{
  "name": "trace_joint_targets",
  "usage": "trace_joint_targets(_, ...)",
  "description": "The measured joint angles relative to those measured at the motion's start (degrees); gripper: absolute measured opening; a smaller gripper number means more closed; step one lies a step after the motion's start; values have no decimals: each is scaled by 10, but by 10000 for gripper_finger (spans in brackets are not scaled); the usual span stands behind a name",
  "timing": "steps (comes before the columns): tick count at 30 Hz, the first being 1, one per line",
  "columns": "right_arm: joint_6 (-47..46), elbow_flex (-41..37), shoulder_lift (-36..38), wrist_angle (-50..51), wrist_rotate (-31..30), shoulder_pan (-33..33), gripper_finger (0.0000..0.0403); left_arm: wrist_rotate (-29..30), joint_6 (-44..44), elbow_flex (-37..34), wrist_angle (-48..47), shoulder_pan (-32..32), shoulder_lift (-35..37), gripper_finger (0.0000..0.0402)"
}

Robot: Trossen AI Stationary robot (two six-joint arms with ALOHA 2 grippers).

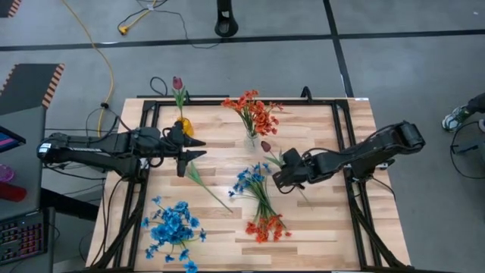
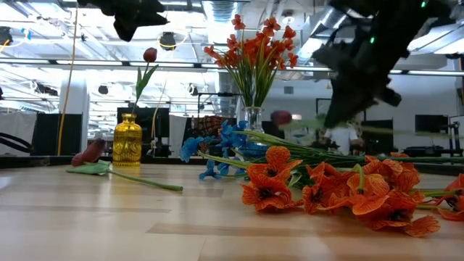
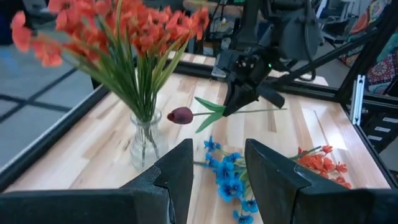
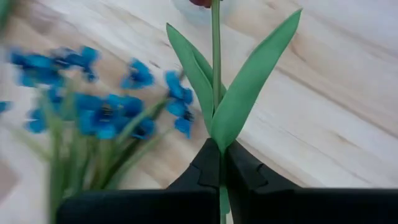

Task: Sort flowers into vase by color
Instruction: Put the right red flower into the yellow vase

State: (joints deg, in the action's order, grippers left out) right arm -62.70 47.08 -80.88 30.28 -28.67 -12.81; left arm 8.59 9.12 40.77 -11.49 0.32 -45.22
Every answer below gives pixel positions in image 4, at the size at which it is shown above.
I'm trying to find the dark red artificial tulip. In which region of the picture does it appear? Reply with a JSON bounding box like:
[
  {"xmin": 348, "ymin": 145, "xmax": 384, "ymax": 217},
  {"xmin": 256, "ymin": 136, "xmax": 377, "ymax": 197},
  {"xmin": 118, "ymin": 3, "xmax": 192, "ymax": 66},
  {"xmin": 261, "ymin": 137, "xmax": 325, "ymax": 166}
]
[{"xmin": 165, "ymin": 0, "xmax": 303, "ymax": 224}]

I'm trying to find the blue artificial flower bunch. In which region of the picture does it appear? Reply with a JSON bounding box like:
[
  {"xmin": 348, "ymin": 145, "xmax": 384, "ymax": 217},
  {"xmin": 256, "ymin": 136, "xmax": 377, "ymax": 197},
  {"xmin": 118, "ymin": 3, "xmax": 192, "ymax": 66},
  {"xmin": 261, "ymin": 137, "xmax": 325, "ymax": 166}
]
[{"xmin": 0, "ymin": 45, "xmax": 195, "ymax": 224}]

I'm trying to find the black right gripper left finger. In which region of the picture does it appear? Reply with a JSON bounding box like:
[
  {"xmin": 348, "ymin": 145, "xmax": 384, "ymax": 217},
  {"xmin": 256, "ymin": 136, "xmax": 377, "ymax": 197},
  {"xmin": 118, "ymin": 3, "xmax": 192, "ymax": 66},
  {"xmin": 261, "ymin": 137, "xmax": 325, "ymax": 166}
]
[{"xmin": 57, "ymin": 138, "xmax": 221, "ymax": 224}]

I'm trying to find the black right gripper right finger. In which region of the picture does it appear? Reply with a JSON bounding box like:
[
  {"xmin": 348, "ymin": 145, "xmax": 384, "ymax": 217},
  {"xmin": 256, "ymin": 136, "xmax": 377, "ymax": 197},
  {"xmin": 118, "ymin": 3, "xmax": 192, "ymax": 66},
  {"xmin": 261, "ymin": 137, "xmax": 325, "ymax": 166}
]
[{"xmin": 225, "ymin": 140, "xmax": 398, "ymax": 224}]

